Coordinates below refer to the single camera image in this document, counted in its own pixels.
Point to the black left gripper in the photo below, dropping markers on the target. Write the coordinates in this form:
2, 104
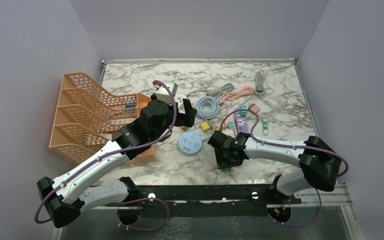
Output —
187, 118

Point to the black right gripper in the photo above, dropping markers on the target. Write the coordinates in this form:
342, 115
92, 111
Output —
222, 162

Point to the yellow olive charger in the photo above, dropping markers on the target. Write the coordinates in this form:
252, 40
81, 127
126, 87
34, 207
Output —
206, 126

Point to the teal charger adapter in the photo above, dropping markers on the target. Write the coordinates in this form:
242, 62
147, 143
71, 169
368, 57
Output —
244, 110
231, 125

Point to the pink brown charger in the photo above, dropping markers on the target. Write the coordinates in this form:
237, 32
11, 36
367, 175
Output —
253, 107

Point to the green charger adapter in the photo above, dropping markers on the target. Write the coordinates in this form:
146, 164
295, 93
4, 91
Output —
225, 168

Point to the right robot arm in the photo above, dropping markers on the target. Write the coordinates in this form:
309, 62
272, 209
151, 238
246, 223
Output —
319, 166

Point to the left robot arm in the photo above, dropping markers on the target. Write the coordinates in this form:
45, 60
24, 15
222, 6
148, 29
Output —
65, 197

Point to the white power strip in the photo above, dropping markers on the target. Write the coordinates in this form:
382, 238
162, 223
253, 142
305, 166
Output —
179, 98

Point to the blue round power socket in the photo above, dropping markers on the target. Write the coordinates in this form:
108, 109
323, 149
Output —
190, 143

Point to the purple power strip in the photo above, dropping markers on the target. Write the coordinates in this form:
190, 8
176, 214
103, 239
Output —
241, 121

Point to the white green glue stick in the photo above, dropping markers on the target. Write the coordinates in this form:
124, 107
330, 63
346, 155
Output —
265, 130

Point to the orange plastic file organizer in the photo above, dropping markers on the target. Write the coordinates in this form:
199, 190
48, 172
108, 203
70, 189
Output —
87, 116

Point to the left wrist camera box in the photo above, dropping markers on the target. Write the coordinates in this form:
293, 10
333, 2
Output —
163, 95

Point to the black metal base rail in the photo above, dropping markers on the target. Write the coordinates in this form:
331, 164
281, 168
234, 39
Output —
194, 201

